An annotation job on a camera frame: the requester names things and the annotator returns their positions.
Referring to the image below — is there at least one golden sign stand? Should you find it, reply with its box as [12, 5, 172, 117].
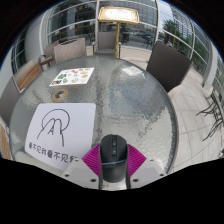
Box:
[97, 6, 140, 59]

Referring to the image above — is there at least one dark brown wicker chair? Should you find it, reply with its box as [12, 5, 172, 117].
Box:
[145, 40, 194, 100]

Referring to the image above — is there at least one white mouse pad with drawing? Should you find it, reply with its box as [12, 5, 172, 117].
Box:
[24, 102, 97, 172]

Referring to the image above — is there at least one food picture menu card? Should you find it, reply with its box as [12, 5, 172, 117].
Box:
[49, 67, 95, 88]

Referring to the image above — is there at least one beige tape roll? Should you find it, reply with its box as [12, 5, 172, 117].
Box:
[51, 88, 69, 103]

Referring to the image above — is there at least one black metal chair group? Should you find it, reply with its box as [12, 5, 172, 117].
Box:
[195, 88, 224, 143]

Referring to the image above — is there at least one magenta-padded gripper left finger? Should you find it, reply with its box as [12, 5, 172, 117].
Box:
[61, 143, 103, 190]

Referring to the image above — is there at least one wooden slat bench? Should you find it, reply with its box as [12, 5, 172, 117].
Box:
[0, 124, 14, 160]
[13, 59, 44, 93]

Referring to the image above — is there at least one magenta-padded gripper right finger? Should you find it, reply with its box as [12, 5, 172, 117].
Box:
[125, 143, 167, 190]

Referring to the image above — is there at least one black computer mouse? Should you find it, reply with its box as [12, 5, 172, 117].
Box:
[99, 133, 130, 184]

